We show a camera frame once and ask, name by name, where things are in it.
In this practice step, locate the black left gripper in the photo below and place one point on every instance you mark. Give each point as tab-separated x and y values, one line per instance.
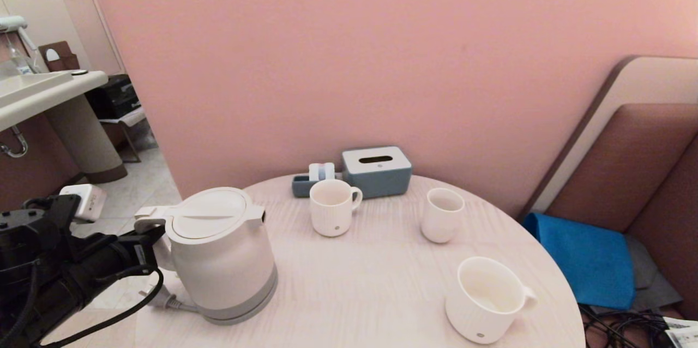
109	260

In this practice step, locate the white electric kettle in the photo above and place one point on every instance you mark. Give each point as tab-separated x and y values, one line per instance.
223	260

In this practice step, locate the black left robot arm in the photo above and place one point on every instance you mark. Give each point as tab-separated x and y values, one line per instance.
27	260

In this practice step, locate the grey kettle base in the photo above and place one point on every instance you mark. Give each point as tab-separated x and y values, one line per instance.
234	321

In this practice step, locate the metal rack with white towel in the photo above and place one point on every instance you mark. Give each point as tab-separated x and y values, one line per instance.
125	118

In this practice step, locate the black box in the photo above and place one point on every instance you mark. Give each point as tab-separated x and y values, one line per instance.
112	97

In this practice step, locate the small grey tray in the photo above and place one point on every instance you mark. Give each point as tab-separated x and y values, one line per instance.
300	187

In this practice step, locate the chrome drain pipe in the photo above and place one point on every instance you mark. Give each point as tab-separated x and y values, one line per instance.
22	143

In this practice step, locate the small white ribbed mug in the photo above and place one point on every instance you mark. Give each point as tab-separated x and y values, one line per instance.
330	217

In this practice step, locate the white sink counter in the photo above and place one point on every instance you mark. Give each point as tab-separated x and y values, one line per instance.
49	91

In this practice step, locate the small black round dish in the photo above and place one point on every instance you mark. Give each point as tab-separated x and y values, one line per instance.
79	72

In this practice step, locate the brown tissue holder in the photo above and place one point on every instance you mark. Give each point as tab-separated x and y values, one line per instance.
62	61

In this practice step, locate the clear glass bottle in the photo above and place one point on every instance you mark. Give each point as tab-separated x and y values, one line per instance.
22	64

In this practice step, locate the grey tissue box white lid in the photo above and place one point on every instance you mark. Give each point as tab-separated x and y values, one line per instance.
381	179

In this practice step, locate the white hair dryer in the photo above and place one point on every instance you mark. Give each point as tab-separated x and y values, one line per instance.
12	23

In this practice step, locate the white cup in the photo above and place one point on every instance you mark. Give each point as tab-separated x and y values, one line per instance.
439	225

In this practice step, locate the large white ribbed mug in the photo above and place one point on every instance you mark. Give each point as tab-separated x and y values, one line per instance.
474	320

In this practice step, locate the blue cloth bag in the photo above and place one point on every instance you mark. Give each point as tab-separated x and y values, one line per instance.
589	260

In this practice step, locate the grey seat cushion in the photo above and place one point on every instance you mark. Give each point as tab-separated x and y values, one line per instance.
649	277

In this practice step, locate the brown upholstered bench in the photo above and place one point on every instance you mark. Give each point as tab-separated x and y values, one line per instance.
643	162

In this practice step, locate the white printed paper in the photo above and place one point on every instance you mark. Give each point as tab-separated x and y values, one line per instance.
684	334

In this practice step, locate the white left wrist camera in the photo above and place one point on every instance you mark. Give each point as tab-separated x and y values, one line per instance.
87	203

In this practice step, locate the beige sink pedestal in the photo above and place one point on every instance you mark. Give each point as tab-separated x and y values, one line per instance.
87	140

